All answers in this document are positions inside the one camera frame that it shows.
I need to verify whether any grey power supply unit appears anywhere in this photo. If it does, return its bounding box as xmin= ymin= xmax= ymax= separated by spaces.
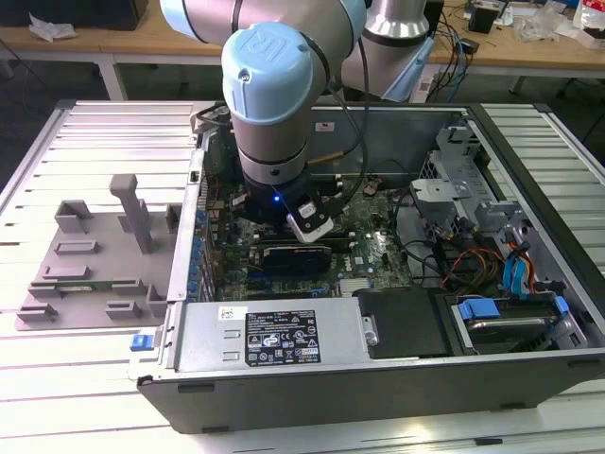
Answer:
xmin=173 ymin=301 xmax=375 ymax=375

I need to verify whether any blue network cable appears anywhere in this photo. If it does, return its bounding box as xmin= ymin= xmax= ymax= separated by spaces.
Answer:
xmin=437 ymin=21 xmax=469 ymax=103

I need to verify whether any orange thin wire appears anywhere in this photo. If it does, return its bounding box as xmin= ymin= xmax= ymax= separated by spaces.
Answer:
xmin=523 ymin=245 xmax=540 ymax=294

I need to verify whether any black camera cable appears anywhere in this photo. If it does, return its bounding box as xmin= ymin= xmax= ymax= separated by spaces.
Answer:
xmin=306 ymin=37 xmax=372 ymax=214

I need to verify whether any blue flat wire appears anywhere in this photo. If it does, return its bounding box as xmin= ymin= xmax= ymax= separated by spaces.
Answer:
xmin=501 ymin=254 xmax=519 ymax=298
xmin=512 ymin=239 xmax=534 ymax=300

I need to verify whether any grey parts rack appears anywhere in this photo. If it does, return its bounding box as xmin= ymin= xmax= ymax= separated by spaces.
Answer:
xmin=13 ymin=173 xmax=183 ymax=332

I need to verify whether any black tower box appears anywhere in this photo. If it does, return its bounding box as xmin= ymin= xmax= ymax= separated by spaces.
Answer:
xmin=423 ymin=0 xmax=445 ymax=38

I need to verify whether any black plastic cover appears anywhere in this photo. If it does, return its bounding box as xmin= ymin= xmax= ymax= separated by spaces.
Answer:
xmin=353 ymin=287 xmax=450 ymax=361

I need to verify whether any red power wire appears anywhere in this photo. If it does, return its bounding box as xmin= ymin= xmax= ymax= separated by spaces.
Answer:
xmin=446 ymin=248 xmax=506 ymax=285

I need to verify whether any black grey PC case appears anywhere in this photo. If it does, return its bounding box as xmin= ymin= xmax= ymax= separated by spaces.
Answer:
xmin=127 ymin=101 xmax=605 ymax=434

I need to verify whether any silver chipset heatsink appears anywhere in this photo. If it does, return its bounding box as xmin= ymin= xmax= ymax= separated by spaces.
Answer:
xmin=338 ymin=277 xmax=375 ymax=298

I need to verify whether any green loose RAM stick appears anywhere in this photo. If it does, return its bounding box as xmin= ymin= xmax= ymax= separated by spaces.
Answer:
xmin=56 ymin=281 xmax=117 ymax=291

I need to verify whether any thick black cable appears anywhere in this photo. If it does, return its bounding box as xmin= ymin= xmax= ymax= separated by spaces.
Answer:
xmin=394 ymin=186 xmax=443 ymax=288

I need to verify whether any large black box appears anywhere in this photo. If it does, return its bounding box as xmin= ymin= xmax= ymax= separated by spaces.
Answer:
xmin=0 ymin=0 xmax=148 ymax=30

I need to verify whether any black graphics card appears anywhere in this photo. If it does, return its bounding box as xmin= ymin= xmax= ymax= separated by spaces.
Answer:
xmin=261 ymin=242 xmax=333 ymax=274

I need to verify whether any grey metal drive cage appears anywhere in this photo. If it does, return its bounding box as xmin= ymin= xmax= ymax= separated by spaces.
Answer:
xmin=408 ymin=120 xmax=528 ymax=237

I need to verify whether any small black box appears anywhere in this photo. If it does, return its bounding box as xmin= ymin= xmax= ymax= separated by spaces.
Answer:
xmin=467 ymin=5 xmax=497 ymax=35

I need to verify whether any yellow power wire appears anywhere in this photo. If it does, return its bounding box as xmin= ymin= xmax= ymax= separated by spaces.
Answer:
xmin=472 ymin=254 xmax=497 ymax=286

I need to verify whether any green motherboard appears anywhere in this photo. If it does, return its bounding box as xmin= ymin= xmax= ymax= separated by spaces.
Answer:
xmin=202 ymin=177 xmax=412 ymax=302

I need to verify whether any white crumpled plastic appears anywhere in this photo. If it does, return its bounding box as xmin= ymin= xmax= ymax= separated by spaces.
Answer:
xmin=27 ymin=11 xmax=78 ymax=43

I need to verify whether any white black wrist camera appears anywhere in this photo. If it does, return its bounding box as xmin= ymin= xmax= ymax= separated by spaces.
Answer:
xmin=285 ymin=201 xmax=335 ymax=245

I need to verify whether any hard disk in blue carrier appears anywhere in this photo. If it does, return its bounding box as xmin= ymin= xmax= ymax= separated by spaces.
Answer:
xmin=448 ymin=293 xmax=576 ymax=356

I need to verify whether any white red bag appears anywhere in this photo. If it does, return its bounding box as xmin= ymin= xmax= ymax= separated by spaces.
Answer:
xmin=571 ymin=0 xmax=605 ymax=49

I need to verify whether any clear plastic bag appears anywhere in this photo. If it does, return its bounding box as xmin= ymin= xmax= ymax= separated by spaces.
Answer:
xmin=514 ymin=7 xmax=573 ymax=43

